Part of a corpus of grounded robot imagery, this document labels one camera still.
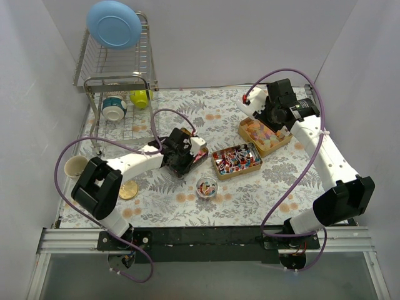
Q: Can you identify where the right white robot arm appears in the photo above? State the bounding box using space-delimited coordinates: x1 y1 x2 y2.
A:
237 79 375 249

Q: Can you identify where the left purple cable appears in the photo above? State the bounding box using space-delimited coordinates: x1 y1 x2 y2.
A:
54 108 198 283

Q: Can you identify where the patterned small bowl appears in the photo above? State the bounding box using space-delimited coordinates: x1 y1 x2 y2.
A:
105 82 121 96

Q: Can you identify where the beige paper cup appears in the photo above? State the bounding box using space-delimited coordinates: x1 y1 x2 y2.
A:
64 156 89 179

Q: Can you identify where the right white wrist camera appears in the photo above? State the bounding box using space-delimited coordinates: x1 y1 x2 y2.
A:
236 87 268 119

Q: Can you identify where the yellow-green bowl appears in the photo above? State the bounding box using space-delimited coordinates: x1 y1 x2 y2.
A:
129 90 153 109

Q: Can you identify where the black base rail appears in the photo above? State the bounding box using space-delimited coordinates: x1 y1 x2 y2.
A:
97 226 320 266

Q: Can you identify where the teal and white bowl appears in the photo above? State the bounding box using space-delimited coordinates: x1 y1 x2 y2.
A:
102 96 128 122

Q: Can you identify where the metal dish rack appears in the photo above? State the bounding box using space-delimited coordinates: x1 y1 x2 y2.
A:
73 12 158 154

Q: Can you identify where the tin of star candies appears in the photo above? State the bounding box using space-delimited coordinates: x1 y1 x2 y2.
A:
180 127 209 172

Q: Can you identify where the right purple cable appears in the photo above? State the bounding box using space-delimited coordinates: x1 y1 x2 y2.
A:
245 68 328 271

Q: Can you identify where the clear glass bowl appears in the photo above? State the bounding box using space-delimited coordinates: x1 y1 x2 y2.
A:
196 177 218 199

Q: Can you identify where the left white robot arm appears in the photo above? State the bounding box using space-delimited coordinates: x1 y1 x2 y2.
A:
71 128 207 250

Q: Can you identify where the tin of lollipops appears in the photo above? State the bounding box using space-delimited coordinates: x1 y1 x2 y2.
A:
211 142 263 181

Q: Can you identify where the floral table mat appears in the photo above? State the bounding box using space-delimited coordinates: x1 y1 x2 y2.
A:
57 86 350 227

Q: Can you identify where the blue plate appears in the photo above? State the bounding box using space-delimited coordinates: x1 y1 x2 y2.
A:
86 1 142 49

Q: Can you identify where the gold round lid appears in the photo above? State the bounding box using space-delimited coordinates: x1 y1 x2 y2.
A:
119 181 138 200

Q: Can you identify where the purple cable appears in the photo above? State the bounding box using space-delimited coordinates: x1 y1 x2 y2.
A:
54 108 198 283
245 68 328 271

